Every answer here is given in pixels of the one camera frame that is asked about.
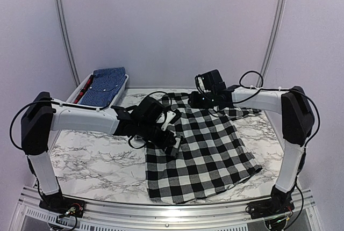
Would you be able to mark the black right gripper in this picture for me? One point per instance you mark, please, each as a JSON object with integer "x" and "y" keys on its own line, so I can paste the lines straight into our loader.
{"x": 194, "y": 103}

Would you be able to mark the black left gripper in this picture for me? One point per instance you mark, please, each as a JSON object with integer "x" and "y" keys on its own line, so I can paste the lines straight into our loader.
{"x": 163, "y": 142}

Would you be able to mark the black white checked shirt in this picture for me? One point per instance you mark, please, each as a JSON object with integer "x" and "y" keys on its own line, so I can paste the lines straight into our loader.
{"x": 211, "y": 158}

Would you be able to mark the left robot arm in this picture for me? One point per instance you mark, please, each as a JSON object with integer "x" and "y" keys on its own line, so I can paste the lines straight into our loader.
{"x": 149, "y": 120}

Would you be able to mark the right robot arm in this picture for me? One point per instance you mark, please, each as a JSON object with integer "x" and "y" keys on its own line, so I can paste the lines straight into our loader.
{"x": 297, "y": 122}

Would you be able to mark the blue gingham shirt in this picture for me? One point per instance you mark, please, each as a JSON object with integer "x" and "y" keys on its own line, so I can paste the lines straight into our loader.
{"x": 105, "y": 86}

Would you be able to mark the red black plaid shirt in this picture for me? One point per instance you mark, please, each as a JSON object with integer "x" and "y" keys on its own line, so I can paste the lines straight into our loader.
{"x": 84, "y": 89}

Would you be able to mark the white plastic basket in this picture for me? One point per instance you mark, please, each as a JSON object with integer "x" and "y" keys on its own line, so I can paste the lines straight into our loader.
{"x": 115, "y": 101}

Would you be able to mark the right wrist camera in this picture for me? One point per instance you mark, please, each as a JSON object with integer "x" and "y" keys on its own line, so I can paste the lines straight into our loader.
{"x": 199, "y": 84}

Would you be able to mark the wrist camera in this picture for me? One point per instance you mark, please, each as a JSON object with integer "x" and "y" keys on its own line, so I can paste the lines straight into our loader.
{"x": 199, "y": 84}
{"x": 165, "y": 119}

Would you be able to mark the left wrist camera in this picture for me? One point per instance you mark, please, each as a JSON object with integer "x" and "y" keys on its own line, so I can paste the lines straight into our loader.
{"x": 165, "y": 119}

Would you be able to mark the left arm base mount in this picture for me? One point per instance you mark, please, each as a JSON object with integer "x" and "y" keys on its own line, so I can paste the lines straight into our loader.
{"x": 69, "y": 207}

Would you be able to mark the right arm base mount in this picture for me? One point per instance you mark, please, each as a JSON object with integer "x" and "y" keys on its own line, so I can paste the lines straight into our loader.
{"x": 268, "y": 207}

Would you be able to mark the right aluminium corner post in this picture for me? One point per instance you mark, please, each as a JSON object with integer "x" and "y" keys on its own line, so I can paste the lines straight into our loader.
{"x": 273, "y": 36}

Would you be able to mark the aluminium corner post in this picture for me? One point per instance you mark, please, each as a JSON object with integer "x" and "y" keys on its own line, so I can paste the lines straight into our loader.
{"x": 66, "y": 41}
{"x": 273, "y": 36}

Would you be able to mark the aluminium front frame rail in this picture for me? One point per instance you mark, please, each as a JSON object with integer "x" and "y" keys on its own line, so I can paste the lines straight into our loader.
{"x": 103, "y": 215}

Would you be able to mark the left aluminium corner post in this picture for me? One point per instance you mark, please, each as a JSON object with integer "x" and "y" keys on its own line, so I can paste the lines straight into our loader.
{"x": 66, "y": 41}

